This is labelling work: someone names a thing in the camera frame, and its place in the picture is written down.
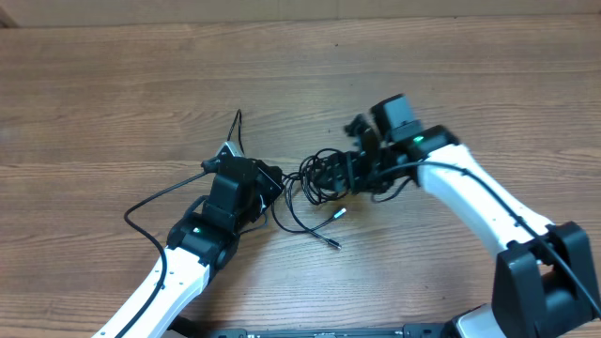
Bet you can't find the black USB cable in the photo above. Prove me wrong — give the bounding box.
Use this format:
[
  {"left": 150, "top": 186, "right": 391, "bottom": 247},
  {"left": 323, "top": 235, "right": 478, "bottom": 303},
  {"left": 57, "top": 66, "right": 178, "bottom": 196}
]
[{"left": 270, "top": 147, "right": 358, "bottom": 250}]

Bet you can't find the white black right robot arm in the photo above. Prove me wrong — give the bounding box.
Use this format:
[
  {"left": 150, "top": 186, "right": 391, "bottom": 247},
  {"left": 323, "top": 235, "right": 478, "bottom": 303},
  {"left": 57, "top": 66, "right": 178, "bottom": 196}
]
[{"left": 313, "top": 94, "right": 600, "bottom": 337}]

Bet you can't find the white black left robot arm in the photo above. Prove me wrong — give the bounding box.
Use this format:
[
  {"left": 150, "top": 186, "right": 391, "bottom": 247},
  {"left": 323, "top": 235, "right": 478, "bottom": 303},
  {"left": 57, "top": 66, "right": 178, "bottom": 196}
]
[{"left": 95, "top": 153, "right": 284, "bottom": 337}]

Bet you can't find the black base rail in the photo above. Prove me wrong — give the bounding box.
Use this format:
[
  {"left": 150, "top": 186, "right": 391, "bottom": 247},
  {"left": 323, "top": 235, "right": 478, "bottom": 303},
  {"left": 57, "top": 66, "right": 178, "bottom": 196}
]
[{"left": 196, "top": 323, "right": 456, "bottom": 338}]

